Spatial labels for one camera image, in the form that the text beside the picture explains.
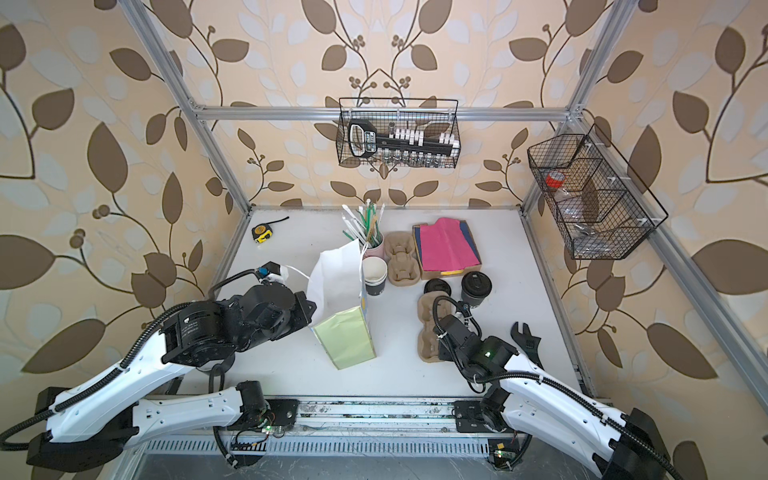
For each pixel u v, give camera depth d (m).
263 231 1.11
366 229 0.96
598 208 0.83
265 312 0.45
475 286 0.86
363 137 0.84
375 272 0.86
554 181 0.81
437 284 0.96
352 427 0.74
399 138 0.83
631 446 0.40
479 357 0.56
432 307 0.63
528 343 0.85
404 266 0.99
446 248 1.02
